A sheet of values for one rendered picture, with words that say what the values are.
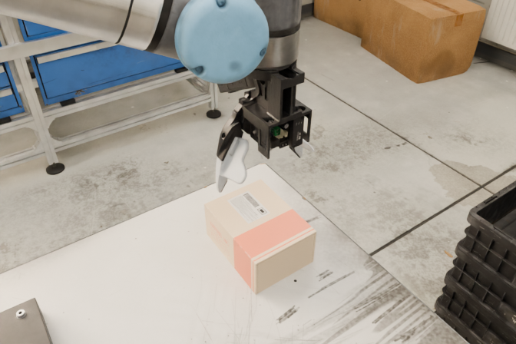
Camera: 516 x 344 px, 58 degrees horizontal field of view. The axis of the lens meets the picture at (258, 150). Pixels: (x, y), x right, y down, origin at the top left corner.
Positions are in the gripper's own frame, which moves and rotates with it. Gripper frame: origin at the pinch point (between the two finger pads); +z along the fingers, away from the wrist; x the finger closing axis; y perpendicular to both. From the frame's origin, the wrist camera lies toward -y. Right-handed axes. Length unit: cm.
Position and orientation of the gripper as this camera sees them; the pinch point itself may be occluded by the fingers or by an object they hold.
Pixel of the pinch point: (258, 171)
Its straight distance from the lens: 72.0
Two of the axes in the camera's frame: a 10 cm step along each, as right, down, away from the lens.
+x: 8.3, -3.4, 4.5
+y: 5.6, 5.0, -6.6
